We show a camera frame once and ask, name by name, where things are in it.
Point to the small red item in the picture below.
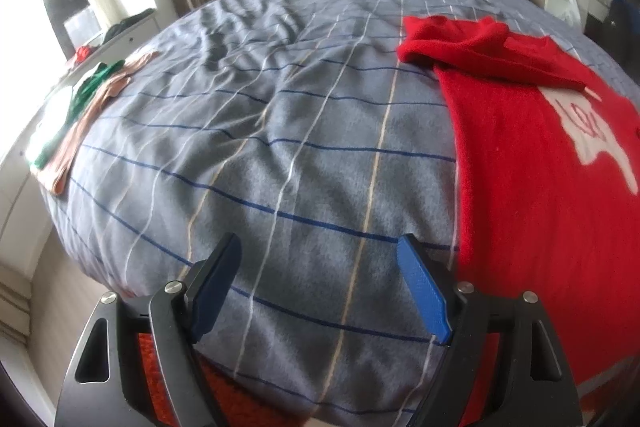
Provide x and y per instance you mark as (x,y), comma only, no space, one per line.
(82,53)

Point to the white window cabinet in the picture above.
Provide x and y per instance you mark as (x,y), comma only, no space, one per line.
(25,224)

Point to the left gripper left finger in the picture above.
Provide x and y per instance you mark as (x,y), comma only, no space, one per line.
(135,362)

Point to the grey checked bed cover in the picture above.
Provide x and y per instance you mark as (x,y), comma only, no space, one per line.
(292,124)

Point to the black and blue jacket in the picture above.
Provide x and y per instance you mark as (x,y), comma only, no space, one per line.
(619,33)

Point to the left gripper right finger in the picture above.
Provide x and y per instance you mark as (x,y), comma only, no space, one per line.
(503,364)

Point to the white plastic bag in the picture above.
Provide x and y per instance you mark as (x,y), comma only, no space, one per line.
(570,14)

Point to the dark clothes on cabinet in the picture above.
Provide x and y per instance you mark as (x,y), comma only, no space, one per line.
(124,24)

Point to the green garment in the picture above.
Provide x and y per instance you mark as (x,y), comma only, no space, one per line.
(78,104)

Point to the orange trousers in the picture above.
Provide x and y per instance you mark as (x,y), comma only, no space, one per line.
(240,407)

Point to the red knit sweater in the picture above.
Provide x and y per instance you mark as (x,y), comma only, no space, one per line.
(548,160)

